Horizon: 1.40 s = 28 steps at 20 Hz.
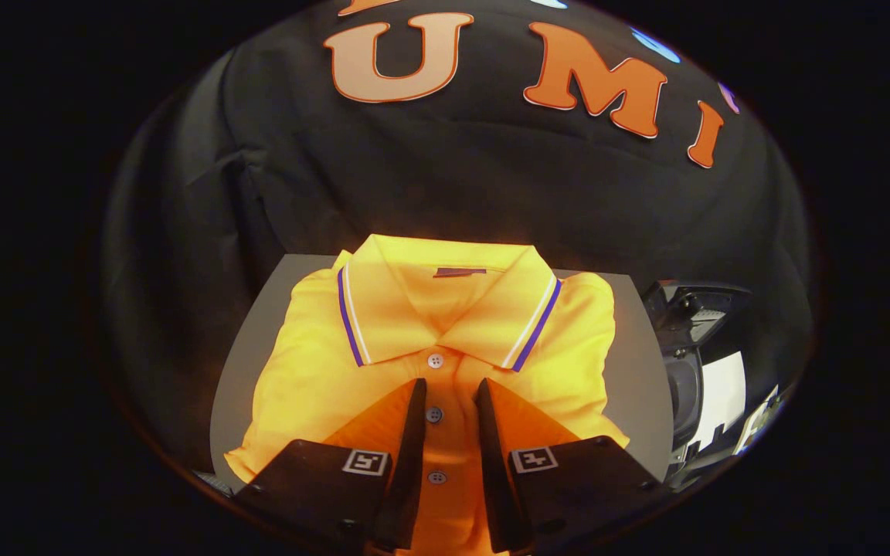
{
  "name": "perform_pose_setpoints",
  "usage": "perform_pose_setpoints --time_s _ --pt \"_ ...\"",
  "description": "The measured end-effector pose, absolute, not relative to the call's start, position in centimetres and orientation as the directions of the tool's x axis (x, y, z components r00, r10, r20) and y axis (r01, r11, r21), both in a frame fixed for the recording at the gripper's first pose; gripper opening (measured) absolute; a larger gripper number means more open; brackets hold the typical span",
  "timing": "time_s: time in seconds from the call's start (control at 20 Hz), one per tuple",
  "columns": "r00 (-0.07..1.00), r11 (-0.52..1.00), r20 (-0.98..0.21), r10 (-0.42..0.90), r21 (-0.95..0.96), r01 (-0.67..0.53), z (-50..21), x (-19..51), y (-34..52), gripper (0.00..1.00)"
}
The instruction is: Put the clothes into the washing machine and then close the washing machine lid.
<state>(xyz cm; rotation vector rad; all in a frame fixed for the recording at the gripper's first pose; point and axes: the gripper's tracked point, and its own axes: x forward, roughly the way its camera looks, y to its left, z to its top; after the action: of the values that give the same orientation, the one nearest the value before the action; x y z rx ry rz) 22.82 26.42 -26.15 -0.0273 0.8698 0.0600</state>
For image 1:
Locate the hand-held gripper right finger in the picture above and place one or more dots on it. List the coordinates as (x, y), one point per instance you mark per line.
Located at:
(491, 455)

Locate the grey washing machine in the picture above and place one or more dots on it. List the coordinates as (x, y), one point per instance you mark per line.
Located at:
(681, 394)

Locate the black backdrop cloth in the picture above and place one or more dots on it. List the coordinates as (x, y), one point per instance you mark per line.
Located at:
(453, 185)

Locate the yellow polo shirt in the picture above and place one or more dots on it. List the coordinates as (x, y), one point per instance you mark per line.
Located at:
(314, 371)

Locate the white board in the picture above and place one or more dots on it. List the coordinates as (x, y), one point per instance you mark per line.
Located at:
(723, 394)

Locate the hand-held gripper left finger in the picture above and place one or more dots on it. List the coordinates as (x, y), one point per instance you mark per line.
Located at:
(412, 448)

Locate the grey cabinet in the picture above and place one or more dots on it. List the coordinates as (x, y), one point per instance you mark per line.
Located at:
(248, 363)

